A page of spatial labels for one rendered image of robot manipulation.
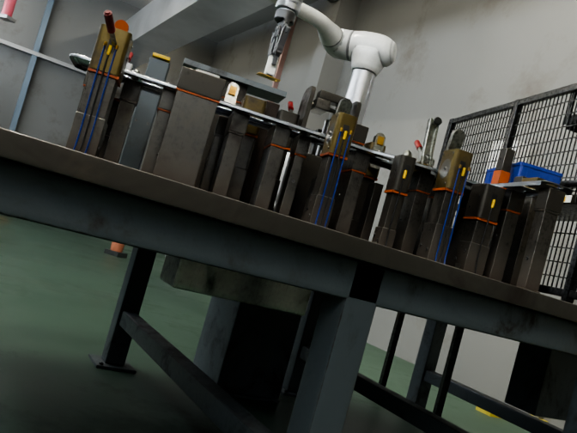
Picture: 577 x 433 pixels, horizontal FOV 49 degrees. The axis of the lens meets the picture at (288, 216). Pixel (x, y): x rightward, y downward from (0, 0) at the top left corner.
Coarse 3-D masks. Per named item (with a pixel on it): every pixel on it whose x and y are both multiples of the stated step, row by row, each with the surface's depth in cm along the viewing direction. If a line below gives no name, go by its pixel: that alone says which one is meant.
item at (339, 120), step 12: (336, 120) 174; (348, 120) 173; (336, 132) 173; (348, 132) 173; (324, 144) 180; (336, 144) 173; (348, 144) 173; (324, 156) 179; (336, 156) 173; (324, 168) 174; (336, 168) 172; (324, 180) 173; (336, 180) 174; (324, 192) 172; (312, 204) 174; (324, 204) 173; (312, 216) 172; (324, 216) 173
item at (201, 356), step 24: (216, 312) 270; (240, 312) 254; (264, 312) 259; (216, 336) 264; (240, 336) 255; (264, 336) 260; (288, 336) 266; (216, 360) 258; (240, 360) 256; (264, 360) 261; (288, 360) 267; (240, 384) 257; (264, 384) 262
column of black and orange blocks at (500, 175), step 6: (504, 150) 225; (510, 150) 224; (504, 156) 224; (510, 156) 224; (498, 162) 227; (504, 162) 224; (510, 162) 224; (498, 168) 226; (504, 168) 224; (510, 168) 224; (498, 174) 224; (504, 174) 224; (492, 180) 227; (498, 180) 223; (504, 180) 224
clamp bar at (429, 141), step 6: (432, 120) 219; (438, 120) 216; (432, 126) 220; (438, 126) 219; (426, 132) 219; (432, 132) 219; (426, 138) 218; (432, 138) 219; (426, 144) 217; (432, 144) 218; (426, 150) 218; (432, 150) 217; (432, 156) 217
